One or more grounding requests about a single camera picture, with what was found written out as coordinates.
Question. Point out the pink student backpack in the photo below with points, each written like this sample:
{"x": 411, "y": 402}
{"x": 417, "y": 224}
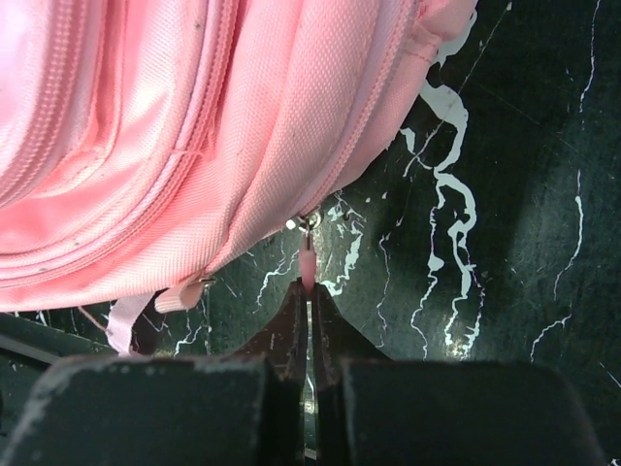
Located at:
{"x": 147, "y": 144}

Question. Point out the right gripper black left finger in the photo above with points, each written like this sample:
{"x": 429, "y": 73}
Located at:
{"x": 243, "y": 408}

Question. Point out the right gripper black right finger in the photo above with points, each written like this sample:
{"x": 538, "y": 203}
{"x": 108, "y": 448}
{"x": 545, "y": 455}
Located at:
{"x": 375, "y": 410}

